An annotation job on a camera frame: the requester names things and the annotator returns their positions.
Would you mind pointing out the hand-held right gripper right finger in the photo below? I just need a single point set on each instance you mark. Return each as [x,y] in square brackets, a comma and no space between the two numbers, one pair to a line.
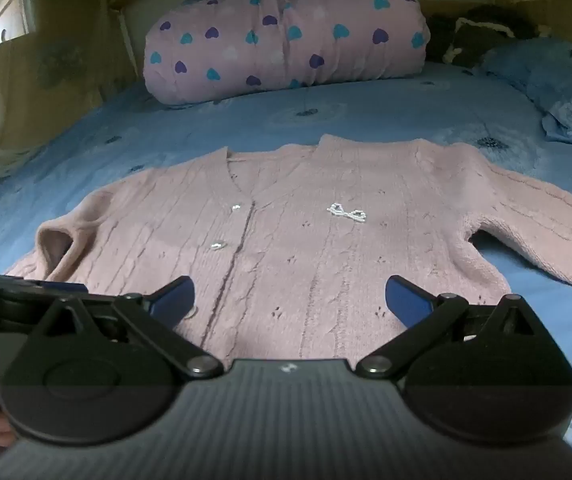
[407,304]

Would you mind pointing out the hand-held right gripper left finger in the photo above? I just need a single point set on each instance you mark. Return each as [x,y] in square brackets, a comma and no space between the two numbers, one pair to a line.
[173,301]

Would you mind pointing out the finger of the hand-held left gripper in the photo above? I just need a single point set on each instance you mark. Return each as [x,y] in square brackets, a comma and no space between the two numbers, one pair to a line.
[10,300]

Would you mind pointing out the pink knitted cardigan sweater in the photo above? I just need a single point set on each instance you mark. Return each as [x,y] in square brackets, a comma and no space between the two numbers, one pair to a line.
[316,240]

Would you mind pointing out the beige sheer curtain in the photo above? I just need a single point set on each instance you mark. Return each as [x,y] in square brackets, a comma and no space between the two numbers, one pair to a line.
[65,60]

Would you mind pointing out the blue crumpled cloth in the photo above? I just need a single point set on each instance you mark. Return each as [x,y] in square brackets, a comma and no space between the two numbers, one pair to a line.
[531,70]

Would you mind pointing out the dark plush cloth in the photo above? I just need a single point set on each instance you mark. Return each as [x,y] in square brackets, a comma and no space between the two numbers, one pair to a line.
[481,40]

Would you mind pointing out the pink heart-print rolled quilt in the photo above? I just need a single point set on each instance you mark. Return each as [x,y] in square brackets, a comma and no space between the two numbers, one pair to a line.
[286,35]

